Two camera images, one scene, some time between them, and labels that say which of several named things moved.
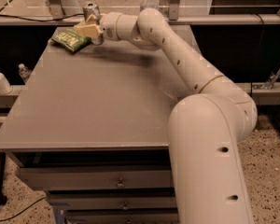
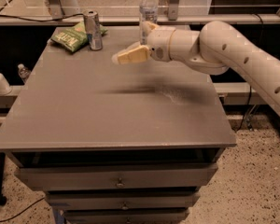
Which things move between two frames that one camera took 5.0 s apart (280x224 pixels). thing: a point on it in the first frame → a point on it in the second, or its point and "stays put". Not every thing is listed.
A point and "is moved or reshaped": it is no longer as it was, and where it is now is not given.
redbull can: (92, 8) is moved or reshaped
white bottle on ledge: (0, 82) stays put
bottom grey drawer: (122, 216) stays put
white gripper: (109, 26) → (159, 43)
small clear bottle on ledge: (24, 73) stays put
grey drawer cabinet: (91, 132) stays put
